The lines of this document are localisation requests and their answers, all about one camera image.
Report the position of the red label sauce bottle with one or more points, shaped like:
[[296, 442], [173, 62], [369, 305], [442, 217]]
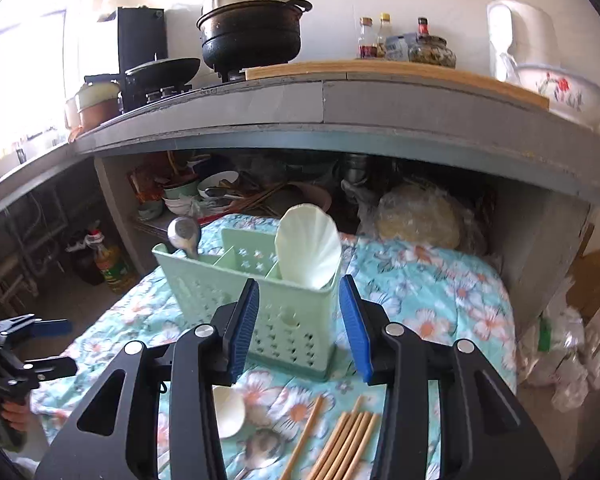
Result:
[[366, 42]]

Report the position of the bag of round flatbreads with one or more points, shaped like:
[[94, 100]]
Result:
[[420, 215]]

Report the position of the cardboard box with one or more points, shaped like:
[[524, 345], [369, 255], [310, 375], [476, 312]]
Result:
[[592, 285]]

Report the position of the beige jug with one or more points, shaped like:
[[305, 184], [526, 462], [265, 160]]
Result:
[[71, 112]]

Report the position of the sink drain pipes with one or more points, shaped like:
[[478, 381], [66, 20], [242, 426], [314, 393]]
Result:
[[32, 245]]

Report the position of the dark frying pan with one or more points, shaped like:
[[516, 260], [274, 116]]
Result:
[[162, 74]]

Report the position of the white plastic bags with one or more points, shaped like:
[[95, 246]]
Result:
[[565, 355]]

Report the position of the bundle of wooden chopsticks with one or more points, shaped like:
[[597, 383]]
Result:
[[347, 442]]

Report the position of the glass jar of pickles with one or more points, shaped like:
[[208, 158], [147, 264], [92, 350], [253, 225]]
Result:
[[432, 52]]

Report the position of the yellow cap sauce bottle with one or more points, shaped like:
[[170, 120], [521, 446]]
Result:
[[383, 35]]

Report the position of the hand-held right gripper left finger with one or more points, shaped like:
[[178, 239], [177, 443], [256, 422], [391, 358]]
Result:
[[242, 332]]

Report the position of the dark plastic container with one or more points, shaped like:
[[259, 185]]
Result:
[[82, 260]]

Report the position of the black cooking pot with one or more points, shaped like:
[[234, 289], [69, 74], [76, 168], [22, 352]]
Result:
[[250, 35]]

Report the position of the white shell-shaped scoop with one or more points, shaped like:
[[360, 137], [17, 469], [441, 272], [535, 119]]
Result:
[[305, 245]]

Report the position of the white electric kettle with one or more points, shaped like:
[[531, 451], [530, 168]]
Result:
[[525, 35]]

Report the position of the person's left hand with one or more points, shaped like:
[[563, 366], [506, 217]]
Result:
[[16, 416]]

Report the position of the black splash guard board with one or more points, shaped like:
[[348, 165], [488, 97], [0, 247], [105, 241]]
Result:
[[140, 35]]

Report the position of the red snack packet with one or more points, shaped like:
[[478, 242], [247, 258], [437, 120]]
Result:
[[147, 185]]

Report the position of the teal pan lid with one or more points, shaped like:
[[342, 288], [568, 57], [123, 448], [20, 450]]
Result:
[[165, 63]]

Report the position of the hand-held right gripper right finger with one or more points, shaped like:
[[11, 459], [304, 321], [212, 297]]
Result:
[[354, 332]]

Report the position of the brown pot with cream lid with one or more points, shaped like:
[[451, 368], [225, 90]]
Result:
[[97, 105]]

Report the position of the cooking oil bottle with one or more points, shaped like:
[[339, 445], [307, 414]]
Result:
[[111, 267]]

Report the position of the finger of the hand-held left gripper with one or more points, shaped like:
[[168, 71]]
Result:
[[55, 327], [55, 367]]

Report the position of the metal spoon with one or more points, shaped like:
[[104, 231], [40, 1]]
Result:
[[262, 446], [182, 235]]

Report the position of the window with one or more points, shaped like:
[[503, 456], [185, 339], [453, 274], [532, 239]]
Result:
[[25, 60]]

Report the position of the floral teal cloth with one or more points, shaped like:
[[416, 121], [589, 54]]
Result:
[[430, 300]]

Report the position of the grey concrete kitchen counter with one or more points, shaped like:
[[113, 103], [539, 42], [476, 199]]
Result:
[[280, 105]]

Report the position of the steel pot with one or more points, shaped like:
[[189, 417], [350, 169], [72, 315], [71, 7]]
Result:
[[356, 167]]

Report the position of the green plastic utensil caddy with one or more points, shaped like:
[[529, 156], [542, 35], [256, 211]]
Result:
[[205, 292]]

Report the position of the black gas stove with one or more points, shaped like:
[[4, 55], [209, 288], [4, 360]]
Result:
[[170, 92]]

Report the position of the white plastic spoon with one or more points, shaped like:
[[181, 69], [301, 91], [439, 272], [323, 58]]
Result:
[[227, 410]]

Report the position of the white floral enamel bowl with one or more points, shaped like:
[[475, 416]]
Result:
[[560, 90]]

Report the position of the wooden cutting board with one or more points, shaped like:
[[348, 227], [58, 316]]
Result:
[[380, 72]]

